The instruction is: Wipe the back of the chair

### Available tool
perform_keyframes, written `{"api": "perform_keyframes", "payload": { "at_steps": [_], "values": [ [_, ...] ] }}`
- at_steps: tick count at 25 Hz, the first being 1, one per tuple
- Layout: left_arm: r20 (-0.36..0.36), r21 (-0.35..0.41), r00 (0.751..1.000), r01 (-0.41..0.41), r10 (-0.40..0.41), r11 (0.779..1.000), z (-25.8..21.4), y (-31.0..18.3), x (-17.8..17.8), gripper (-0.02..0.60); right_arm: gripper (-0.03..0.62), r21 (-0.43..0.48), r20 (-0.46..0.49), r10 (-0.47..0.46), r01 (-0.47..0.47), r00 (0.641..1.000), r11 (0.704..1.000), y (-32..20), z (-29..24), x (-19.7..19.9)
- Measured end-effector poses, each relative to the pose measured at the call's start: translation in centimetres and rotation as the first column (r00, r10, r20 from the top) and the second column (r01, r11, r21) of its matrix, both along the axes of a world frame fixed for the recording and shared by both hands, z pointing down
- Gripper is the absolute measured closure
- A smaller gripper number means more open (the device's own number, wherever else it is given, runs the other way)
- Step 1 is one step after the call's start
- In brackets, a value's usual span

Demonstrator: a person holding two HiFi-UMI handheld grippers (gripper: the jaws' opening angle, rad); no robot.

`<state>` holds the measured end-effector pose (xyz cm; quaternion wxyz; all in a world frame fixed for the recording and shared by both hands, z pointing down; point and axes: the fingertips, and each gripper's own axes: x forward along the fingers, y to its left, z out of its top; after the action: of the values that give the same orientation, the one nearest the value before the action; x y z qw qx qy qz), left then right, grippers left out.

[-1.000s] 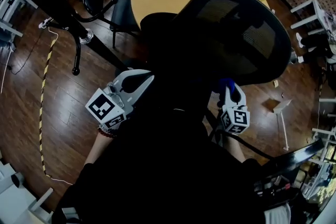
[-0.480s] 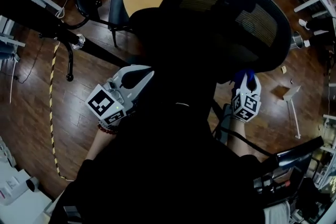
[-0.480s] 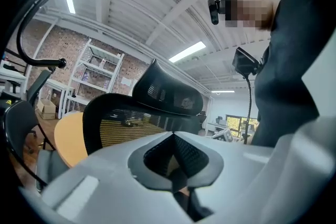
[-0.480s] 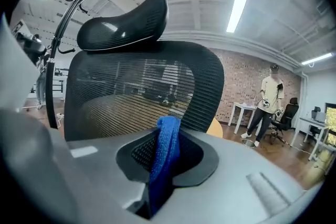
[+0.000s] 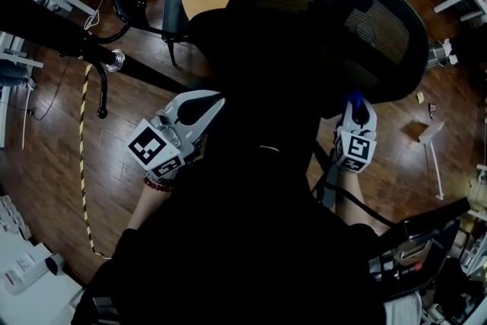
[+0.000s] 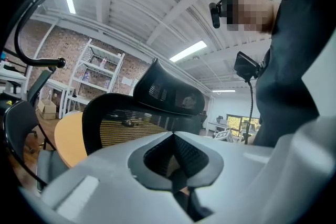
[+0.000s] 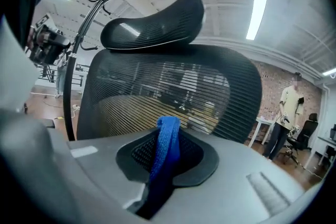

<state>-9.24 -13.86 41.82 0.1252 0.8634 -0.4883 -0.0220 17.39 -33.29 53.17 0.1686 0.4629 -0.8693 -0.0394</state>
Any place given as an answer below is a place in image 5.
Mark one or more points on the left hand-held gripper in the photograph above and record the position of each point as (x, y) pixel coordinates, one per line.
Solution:
(152, 148)

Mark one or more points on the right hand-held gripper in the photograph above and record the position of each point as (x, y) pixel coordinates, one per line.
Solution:
(354, 150)

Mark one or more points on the blue cloth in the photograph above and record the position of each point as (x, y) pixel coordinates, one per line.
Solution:
(352, 101)

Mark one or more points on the black mesh office chair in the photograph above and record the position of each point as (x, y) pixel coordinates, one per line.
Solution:
(304, 30)

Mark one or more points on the person's left forearm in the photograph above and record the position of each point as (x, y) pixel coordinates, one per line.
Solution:
(148, 207)

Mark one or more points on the person's right forearm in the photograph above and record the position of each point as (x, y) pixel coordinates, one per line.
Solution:
(352, 198)

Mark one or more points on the silver wristwatch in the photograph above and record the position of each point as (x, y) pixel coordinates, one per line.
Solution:
(161, 179)

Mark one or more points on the silver metal bin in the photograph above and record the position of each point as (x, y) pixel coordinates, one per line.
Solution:
(437, 54)

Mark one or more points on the black folding chair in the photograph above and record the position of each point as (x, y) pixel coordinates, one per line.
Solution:
(144, 11)

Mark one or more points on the black and yellow floor tape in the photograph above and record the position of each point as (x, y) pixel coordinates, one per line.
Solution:
(83, 163)

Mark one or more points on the black chest-mounted device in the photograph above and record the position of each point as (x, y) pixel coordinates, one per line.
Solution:
(418, 247)

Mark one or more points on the person's black shirt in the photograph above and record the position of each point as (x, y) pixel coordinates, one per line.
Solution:
(247, 239)

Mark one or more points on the black tripod stand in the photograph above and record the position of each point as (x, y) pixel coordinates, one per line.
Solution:
(49, 32)

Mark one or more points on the white table with plastic boxes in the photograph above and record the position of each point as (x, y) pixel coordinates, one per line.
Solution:
(30, 278)

